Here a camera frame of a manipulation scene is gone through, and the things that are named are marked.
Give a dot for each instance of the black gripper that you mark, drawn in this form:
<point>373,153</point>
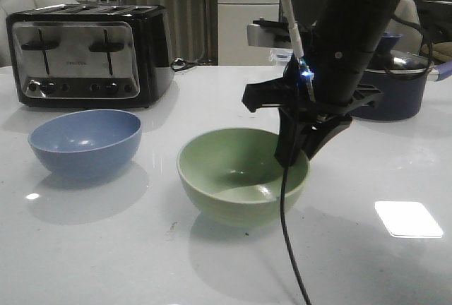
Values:
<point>322,77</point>

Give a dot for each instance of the green bowl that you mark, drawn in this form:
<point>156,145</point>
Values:
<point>232,176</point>

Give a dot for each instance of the blue bowl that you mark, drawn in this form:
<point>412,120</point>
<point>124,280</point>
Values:
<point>88,144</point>

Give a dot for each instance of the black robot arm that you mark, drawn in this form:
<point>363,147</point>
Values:
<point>342,12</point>

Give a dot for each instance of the clear plastic food container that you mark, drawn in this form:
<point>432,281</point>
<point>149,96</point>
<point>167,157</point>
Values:
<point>280,56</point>

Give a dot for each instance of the dark blue saucepan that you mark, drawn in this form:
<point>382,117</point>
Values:
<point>402,92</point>

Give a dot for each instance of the glass pot lid blue knob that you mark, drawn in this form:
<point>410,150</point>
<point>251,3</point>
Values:
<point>388,60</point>

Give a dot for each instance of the white refrigerator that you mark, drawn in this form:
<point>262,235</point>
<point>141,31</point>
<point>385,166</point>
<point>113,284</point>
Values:
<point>233,18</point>

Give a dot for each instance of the beige chair right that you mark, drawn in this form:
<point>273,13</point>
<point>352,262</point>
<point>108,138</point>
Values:
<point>411,39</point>

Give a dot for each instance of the black and chrome toaster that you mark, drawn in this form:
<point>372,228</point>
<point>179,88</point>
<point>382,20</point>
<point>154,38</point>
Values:
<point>91,56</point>

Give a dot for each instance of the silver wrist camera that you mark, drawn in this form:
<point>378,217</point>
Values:
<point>268,33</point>

